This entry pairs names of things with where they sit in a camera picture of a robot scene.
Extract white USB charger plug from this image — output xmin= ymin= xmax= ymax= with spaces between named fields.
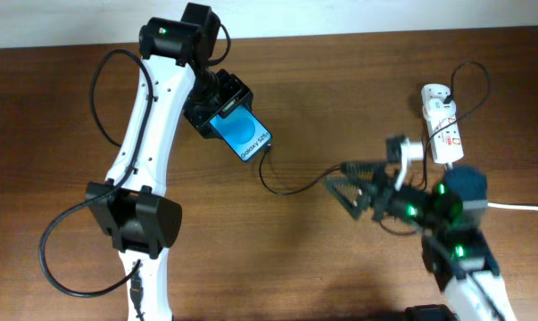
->
xmin=422 ymin=98 xmax=456 ymax=120

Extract blue screen Galaxy smartphone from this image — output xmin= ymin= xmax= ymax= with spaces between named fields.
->
xmin=210 ymin=106 xmax=272 ymax=162

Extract white power strip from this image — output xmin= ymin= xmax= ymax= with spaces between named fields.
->
xmin=421 ymin=84 xmax=464 ymax=165

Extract white power strip cord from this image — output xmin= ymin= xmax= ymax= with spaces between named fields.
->
xmin=444 ymin=161 xmax=538 ymax=213

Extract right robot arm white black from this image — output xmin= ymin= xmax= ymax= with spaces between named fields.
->
xmin=325 ymin=161 xmax=516 ymax=320

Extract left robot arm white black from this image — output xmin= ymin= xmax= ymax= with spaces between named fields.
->
xmin=86 ymin=3 xmax=271 ymax=320

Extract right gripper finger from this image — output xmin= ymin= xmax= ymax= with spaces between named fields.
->
xmin=340 ymin=160 xmax=388 ymax=178
xmin=325 ymin=177 xmax=370 ymax=219

